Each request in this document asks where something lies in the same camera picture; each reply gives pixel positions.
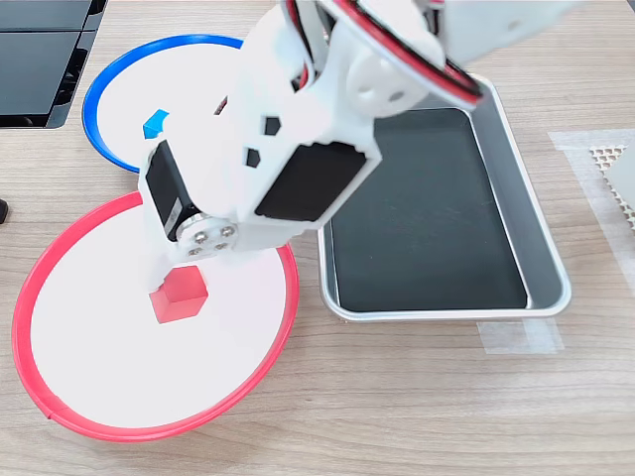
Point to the small red cube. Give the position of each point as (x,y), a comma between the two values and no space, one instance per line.
(181,297)

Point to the small blue cube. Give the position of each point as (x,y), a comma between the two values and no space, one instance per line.
(153,126)

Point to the black tray mat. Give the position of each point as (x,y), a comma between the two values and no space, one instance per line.
(426,218)

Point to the steel tray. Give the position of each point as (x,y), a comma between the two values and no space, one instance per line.
(531,208)

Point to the red-rimmed white round plate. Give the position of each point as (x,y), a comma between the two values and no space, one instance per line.
(124,377)

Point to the blue-rimmed white round plate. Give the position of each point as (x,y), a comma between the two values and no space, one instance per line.
(119,79)

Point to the small black object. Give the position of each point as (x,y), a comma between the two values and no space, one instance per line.
(3,210)

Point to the black flat device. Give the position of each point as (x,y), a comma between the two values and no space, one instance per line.
(44,12)
(30,74)

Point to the clear tape strip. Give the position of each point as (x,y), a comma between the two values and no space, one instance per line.
(521,337)

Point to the pale perforated base plate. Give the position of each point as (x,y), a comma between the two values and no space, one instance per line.
(607,156)

